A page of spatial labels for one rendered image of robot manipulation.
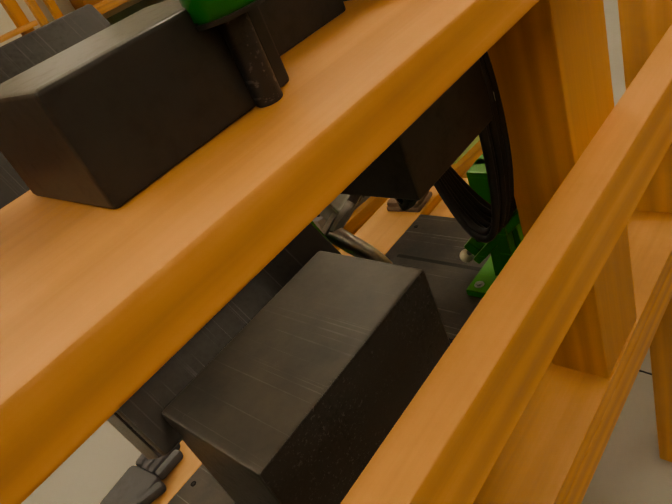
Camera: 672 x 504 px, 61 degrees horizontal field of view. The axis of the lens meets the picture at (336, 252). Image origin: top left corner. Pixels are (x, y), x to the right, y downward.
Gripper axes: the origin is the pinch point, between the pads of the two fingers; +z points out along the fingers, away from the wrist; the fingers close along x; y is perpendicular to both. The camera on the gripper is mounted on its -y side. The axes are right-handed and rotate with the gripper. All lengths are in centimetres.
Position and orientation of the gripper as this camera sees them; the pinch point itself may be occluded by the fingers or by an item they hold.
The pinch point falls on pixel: (336, 231)
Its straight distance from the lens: 91.4
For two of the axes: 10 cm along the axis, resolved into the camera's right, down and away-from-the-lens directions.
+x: 1.6, -3.1, -9.4
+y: -8.6, -5.1, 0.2
